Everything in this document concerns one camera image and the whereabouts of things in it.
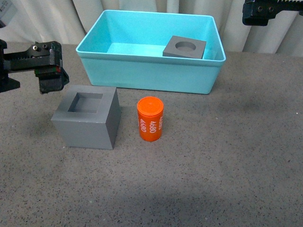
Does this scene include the gray block round hole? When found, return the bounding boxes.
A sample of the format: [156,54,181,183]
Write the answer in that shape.
[162,35,206,59]

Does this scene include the white curtain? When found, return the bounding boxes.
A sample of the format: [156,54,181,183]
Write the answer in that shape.
[0,0,303,56]

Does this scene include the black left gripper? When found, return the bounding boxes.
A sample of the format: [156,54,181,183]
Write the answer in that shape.
[0,40,70,94]

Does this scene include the blue plastic box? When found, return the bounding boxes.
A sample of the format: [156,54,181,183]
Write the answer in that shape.
[76,10,226,94]

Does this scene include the orange cylinder 4680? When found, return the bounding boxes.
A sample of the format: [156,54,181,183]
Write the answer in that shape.
[137,96,164,142]

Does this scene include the gray cube square hole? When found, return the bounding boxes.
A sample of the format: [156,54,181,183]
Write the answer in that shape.
[51,85,121,149]

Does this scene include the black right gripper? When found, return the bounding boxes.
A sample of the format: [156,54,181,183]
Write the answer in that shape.
[242,0,303,26]

